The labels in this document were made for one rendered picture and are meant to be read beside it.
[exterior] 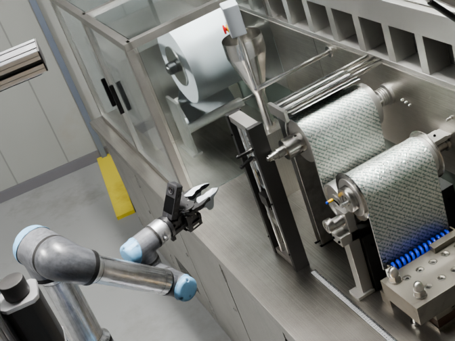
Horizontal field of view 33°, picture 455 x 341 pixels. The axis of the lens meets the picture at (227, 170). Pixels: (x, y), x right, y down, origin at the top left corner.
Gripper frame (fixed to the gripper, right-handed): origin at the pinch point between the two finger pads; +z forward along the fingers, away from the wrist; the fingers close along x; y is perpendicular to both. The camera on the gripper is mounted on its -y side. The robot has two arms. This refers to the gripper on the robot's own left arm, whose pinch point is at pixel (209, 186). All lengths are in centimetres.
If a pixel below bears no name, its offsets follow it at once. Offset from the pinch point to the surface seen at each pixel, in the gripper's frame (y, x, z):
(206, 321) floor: 135, -75, 26
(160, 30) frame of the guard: -29, -49, 31
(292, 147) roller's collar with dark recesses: -14.8, 25.5, 14.7
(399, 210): -2, 58, 19
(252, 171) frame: -2.2, 9.3, 10.8
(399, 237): 6, 59, 17
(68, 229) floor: 156, -230, 38
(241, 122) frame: -22.0, 10.9, 9.8
